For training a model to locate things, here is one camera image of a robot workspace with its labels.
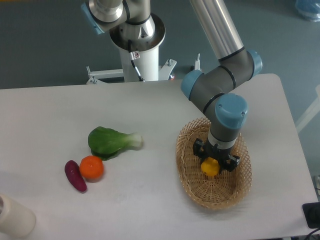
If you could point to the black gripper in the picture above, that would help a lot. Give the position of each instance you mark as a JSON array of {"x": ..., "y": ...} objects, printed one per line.
[{"x": 217, "y": 150}]

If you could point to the woven wicker basket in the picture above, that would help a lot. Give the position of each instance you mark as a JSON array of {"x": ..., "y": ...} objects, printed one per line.
[{"x": 213, "y": 192}]

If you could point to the purple sweet potato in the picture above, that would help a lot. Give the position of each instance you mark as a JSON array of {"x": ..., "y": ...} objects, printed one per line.
[{"x": 72, "y": 172}]

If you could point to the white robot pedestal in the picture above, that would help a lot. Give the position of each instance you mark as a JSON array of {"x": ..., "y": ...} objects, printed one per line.
[{"x": 139, "y": 42}]

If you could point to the white metal base frame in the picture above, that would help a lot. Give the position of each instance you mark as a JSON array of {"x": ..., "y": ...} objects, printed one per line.
[{"x": 133, "y": 74}]

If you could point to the blue plastic bag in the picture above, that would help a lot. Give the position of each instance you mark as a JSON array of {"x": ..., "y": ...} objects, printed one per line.
[{"x": 309, "y": 9}]

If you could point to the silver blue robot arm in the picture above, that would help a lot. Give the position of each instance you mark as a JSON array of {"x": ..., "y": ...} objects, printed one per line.
[{"x": 212, "y": 92}]

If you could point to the black device at edge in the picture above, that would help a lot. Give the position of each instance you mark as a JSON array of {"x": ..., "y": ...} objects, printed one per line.
[{"x": 312, "y": 214}]

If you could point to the white table leg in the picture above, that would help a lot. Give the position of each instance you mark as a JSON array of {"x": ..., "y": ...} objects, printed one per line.
[{"x": 309, "y": 113}]

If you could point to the orange tangerine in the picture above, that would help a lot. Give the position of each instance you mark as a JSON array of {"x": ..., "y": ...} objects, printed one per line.
[{"x": 91, "y": 167}]

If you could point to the green bok choy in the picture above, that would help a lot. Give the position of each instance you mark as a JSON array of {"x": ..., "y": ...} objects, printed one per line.
[{"x": 107, "y": 142}]

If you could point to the yellow mango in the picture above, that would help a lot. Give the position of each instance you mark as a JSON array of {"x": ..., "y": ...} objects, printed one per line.
[{"x": 210, "y": 167}]

